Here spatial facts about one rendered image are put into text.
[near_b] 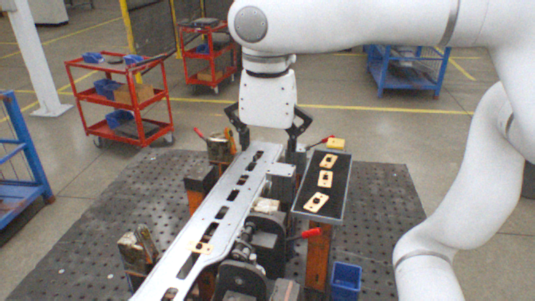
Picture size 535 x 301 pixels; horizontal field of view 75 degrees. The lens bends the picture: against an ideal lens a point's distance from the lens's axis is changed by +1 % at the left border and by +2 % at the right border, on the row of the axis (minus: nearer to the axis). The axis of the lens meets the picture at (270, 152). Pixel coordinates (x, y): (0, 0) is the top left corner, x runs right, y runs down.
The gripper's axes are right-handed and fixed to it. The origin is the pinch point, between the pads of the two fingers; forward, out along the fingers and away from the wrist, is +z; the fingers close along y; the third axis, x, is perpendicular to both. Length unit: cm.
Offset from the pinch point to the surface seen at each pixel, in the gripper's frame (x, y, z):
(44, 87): -255, 357, 111
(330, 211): -19.4, -12.0, 28.7
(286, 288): 1.9, -4.9, 36.9
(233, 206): -32, 22, 45
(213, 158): -66, 46, 49
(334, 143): -58, -8, 29
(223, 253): -10.6, 17.0, 44.3
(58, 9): -731, 790, 104
